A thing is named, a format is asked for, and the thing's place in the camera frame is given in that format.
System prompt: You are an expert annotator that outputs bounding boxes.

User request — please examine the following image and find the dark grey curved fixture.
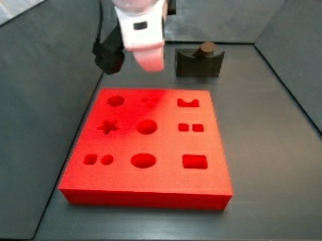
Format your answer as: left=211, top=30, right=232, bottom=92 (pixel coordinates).
left=175, top=49, right=226, bottom=77

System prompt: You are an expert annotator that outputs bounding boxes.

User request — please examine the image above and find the brown oval rod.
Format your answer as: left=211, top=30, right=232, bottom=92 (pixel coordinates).
left=192, top=41, right=216, bottom=57

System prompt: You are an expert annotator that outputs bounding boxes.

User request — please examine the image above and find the red foam shape board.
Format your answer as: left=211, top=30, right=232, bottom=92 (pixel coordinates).
left=59, top=88, right=232, bottom=210

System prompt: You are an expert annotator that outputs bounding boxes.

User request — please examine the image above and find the black camera cable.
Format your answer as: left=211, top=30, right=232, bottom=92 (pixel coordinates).
left=96, top=0, right=105, bottom=45

